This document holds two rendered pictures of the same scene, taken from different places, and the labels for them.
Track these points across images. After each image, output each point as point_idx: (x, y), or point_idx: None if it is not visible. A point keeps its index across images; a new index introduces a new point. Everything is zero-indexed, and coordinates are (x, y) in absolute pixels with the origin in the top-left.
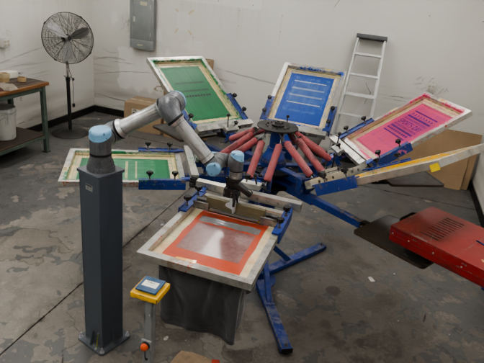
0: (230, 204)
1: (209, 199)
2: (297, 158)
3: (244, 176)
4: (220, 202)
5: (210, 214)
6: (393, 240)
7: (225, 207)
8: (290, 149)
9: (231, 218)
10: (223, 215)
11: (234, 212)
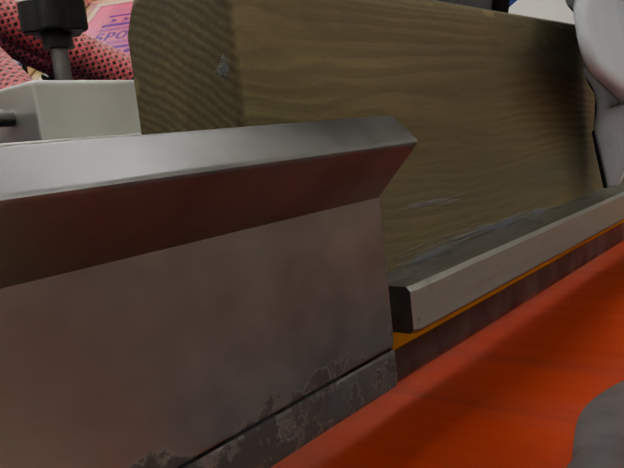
0: (612, 19)
1: (309, 22)
2: (82, 39)
3: (45, 17)
4: (470, 59)
5: (402, 450)
6: None
7: (520, 144)
8: (8, 4)
9: (555, 305)
10: (465, 344)
11: (586, 177)
